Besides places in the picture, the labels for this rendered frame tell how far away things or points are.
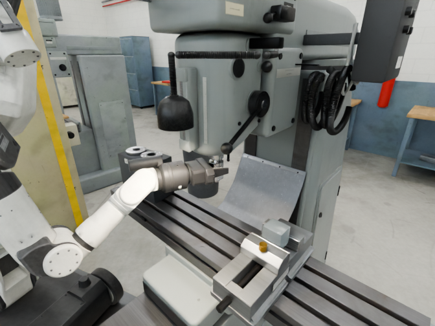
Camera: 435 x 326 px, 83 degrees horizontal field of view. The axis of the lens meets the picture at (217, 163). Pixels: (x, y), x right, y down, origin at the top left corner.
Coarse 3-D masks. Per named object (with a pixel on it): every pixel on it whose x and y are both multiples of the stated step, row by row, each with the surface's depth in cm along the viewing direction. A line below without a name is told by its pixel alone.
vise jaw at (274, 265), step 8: (248, 240) 71; (256, 240) 70; (264, 240) 70; (240, 248) 71; (248, 248) 69; (256, 248) 68; (272, 248) 67; (280, 248) 68; (248, 256) 70; (256, 256) 67; (264, 256) 66; (272, 256) 65; (280, 256) 65; (288, 256) 66; (264, 264) 66; (272, 264) 64; (280, 264) 63
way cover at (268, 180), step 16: (240, 160) 119; (256, 160) 113; (240, 176) 118; (256, 176) 112; (272, 176) 108; (288, 176) 104; (304, 176) 100; (240, 192) 115; (256, 192) 111; (272, 192) 107; (288, 192) 103; (224, 208) 114; (240, 208) 111; (256, 208) 108; (272, 208) 104; (288, 208) 101; (256, 224) 103
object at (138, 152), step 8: (128, 152) 108; (136, 152) 108; (144, 152) 108; (152, 152) 108; (160, 152) 108; (120, 160) 111; (168, 160) 107; (120, 168) 113; (128, 168) 109; (128, 176) 111; (152, 192) 104; (160, 192) 107; (168, 192) 112; (152, 200) 106; (160, 200) 108
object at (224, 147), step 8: (256, 96) 65; (264, 96) 66; (256, 104) 65; (264, 104) 66; (256, 112) 65; (264, 112) 68; (248, 120) 64; (240, 128) 63; (224, 144) 60; (232, 144) 61; (224, 152) 60
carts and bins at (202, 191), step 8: (184, 152) 276; (192, 152) 267; (184, 160) 284; (208, 160) 272; (200, 184) 285; (216, 184) 296; (192, 192) 294; (200, 192) 290; (208, 192) 292; (216, 192) 302
